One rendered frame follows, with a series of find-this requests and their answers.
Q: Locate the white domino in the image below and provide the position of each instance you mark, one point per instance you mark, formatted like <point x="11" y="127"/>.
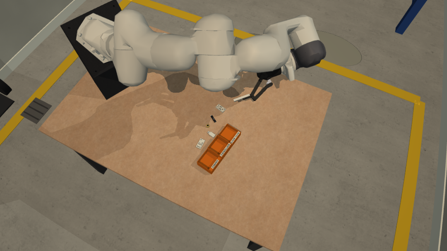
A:
<point x="200" y="143"/>
<point x="219" y="107"/>

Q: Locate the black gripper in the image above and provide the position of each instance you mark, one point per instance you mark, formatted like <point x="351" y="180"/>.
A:
<point x="263" y="75"/>

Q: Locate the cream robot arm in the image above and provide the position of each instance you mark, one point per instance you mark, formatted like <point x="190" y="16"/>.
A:
<point x="212" y="45"/>

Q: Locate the orange three-compartment bin rack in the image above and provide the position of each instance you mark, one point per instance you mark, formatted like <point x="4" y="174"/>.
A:
<point x="218" y="148"/>

